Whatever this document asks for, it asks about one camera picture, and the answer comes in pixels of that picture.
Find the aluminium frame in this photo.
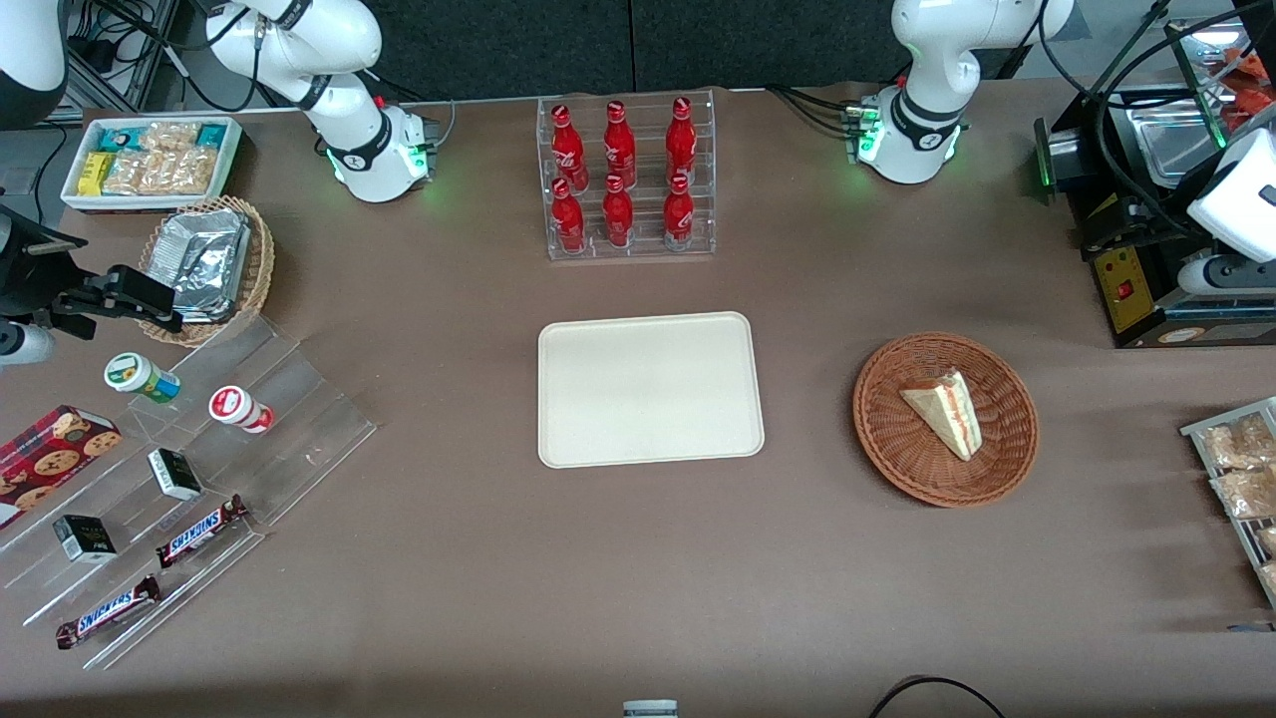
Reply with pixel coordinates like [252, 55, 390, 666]
[45, 0, 186, 123]

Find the light oval wicker basket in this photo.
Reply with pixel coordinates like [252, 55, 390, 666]
[138, 195, 276, 348]

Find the clear nut snack bag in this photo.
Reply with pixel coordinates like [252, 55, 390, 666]
[1210, 466, 1276, 522]
[1201, 413, 1276, 471]

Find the small black box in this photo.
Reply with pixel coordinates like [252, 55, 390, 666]
[53, 515, 119, 564]
[148, 448, 204, 502]

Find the red cookie box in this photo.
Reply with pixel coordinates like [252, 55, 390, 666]
[0, 404, 124, 531]

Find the clear acrylic bottle rack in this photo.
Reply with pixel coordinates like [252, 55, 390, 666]
[536, 89, 718, 263]

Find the Snickers bar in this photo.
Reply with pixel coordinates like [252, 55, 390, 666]
[55, 574, 161, 650]
[156, 495, 250, 569]

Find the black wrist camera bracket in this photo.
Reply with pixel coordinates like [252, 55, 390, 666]
[0, 204, 89, 322]

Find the black cable bundle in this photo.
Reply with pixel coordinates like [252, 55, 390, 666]
[766, 83, 904, 137]

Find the black looped cable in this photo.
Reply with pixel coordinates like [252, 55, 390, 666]
[1037, 0, 1276, 245]

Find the clear acrylic stepped shelf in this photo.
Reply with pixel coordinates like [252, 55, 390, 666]
[98, 314, 379, 530]
[0, 439, 266, 671]

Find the cream rectangular tray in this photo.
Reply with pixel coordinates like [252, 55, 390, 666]
[537, 311, 766, 470]

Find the tray of packaged snacks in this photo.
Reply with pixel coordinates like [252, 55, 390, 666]
[1180, 396, 1276, 611]

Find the silver foil pack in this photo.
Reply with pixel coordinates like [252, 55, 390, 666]
[150, 208, 251, 323]

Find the brown round wicker basket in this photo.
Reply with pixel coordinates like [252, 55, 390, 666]
[852, 331, 1040, 509]

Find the white plastic snack bin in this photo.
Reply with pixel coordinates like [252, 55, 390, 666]
[60, 116, 244, 213]

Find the red lid yogurt cup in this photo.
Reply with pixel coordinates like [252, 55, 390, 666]
[208, 385, 275, 435]

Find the black countertop appliance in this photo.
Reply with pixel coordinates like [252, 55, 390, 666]
[1034, 20, 1276, 350]

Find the clear cracker bag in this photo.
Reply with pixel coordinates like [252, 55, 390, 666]
[155, 148, 218, 195]
[103, 150, 160, 195]
[138, 121, 200, 153]

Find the triangle sandwich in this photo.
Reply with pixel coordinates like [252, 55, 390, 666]
[899, 369, 984, 463]

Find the green lid yogurt cup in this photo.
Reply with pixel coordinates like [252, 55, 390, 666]
[104, 352, 182, 404]

